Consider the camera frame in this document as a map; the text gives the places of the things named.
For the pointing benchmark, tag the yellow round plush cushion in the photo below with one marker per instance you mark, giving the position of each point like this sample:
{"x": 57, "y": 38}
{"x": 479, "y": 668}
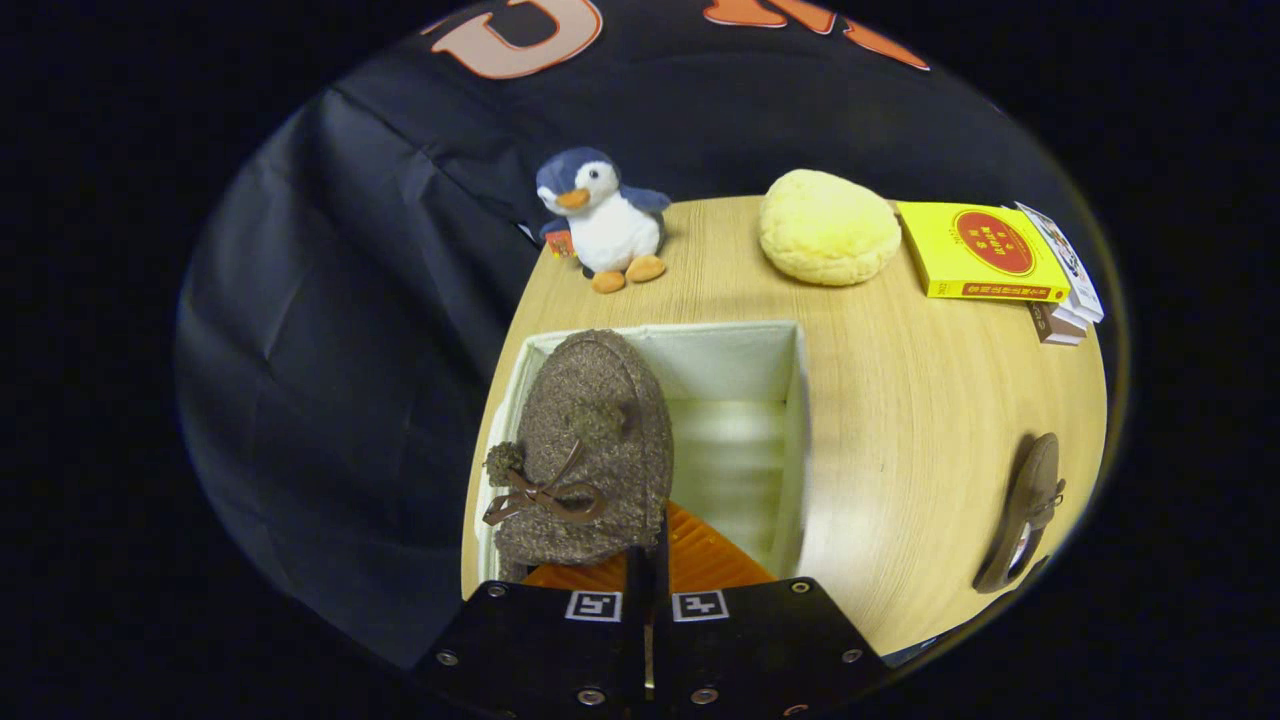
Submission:
{"x": 830, "y": 230}

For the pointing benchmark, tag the penguin plush toy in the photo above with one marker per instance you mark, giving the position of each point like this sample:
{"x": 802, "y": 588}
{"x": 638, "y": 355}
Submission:
{"x": 615, "y": 230}

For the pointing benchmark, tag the brown fleece shoe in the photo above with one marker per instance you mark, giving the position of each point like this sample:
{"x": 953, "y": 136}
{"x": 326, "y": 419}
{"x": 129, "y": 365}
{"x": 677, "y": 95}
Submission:
{"x": 1030, "y": 490}
{"x": 590, "y": 400}

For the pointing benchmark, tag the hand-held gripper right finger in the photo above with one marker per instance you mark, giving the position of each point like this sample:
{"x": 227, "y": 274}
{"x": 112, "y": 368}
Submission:
{"x": 760, "y": 650}

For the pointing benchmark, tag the brown cover book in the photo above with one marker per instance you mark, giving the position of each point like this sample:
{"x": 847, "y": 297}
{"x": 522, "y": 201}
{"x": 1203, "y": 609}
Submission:
{"x": 1055, "y": 328}

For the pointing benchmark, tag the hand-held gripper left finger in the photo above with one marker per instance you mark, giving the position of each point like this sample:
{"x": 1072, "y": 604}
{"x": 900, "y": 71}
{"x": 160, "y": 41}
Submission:
{"x": 560, "y": 650}

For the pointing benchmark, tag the beige fabric storage box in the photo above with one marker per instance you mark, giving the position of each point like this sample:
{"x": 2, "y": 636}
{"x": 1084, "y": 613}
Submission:
{"x": 730, "y": 370}

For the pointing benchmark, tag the white illustrated book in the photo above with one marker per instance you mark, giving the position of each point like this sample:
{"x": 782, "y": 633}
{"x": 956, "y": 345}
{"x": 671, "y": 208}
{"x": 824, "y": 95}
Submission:
{"x": 1065, "y": 260}

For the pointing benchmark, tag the yellow book red circle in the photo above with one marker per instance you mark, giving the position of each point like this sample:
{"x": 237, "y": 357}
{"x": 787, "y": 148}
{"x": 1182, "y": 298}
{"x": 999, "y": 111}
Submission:
{"x": 985, "y": 250}

